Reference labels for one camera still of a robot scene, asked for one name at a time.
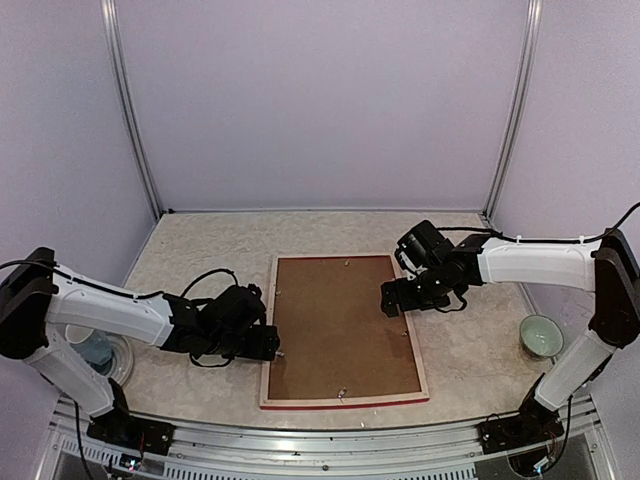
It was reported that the red wooden picture frame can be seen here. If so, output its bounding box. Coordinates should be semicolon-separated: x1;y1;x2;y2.
259;253;432;412

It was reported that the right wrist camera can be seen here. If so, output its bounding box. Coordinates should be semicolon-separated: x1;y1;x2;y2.
394;247;418;280

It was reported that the front aluminium rail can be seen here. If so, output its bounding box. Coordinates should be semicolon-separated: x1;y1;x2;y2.
49;394;614;480

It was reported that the aluminium corner post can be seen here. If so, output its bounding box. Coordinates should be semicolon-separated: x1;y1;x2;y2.
100;0;163;222
482;0;544;224

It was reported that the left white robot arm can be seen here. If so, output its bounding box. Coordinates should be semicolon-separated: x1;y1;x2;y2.
1;247;280;445

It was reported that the brown backing board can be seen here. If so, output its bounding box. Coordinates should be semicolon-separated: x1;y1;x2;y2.
267;256;424;401

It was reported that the left aluminium corner post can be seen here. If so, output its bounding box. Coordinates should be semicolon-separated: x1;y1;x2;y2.
100;0;163;222

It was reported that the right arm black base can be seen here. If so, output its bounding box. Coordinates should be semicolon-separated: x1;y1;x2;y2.
477;415;565;455

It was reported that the light blue mug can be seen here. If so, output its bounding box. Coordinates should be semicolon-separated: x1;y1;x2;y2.
64;325;112;375

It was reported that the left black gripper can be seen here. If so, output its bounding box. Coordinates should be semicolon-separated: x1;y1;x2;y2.
207;324;280;361

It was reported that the right aluminium corner post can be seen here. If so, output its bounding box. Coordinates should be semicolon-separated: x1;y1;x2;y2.
482;0;544;224

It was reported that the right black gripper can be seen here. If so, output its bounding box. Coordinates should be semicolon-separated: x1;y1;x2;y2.
381;265;451;317

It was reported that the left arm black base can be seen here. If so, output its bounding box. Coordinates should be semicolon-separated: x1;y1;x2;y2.
87;417;176;456

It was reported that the green ceramic bowl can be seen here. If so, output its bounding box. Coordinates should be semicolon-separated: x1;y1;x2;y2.
519;315;564;359

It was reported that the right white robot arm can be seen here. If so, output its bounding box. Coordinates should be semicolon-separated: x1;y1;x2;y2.
371;283;595;428

